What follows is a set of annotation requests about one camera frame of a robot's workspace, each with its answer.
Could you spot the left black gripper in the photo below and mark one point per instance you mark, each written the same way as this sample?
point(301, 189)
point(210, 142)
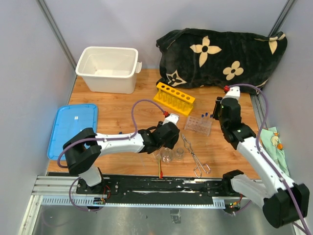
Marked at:
point(170, 144)

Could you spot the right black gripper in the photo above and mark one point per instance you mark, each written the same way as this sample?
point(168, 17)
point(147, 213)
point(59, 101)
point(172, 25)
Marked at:
point(217, 105)

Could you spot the clear plastic tube rack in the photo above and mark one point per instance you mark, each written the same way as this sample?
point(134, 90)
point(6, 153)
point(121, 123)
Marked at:
point(193, 124)

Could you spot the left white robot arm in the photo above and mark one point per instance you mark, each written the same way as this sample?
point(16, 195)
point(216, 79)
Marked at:
point(83, 149)

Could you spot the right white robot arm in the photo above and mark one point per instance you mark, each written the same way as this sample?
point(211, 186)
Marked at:
point(281, 199)

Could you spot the glass conical flask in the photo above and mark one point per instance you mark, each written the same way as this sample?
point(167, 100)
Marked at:
point(166, 155)

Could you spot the small glass beaker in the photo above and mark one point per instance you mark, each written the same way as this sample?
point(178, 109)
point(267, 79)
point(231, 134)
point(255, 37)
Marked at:
point(179, 154)

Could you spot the yellow test tube rack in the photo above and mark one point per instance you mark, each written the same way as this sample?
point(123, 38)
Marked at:
point(174, 99)

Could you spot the metal crucible tongs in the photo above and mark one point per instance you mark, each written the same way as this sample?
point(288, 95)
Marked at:
point(199, 166)

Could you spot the green cartoon cloth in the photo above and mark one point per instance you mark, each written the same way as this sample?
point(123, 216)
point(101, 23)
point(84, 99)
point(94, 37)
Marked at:
point(272, 144)

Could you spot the black floral blanket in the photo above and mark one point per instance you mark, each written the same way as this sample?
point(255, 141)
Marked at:
point(193, 58)

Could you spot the white plastic bin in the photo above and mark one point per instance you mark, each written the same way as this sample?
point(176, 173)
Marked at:
point(109, 69)

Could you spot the blue plastic lid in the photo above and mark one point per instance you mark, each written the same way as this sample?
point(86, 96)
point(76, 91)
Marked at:
point(69, 121)

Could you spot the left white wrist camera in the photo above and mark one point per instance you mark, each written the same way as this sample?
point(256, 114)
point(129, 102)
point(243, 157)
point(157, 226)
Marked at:
point(171, 118)

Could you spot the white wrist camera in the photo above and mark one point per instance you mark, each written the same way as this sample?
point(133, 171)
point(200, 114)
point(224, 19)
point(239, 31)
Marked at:
point(171, 118)
point(232, 92)

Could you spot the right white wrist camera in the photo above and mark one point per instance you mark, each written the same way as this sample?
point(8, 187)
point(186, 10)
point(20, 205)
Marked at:
point(232, 92)

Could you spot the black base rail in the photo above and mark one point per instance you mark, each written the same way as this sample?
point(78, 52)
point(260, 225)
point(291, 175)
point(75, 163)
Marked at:
point(152, 190)

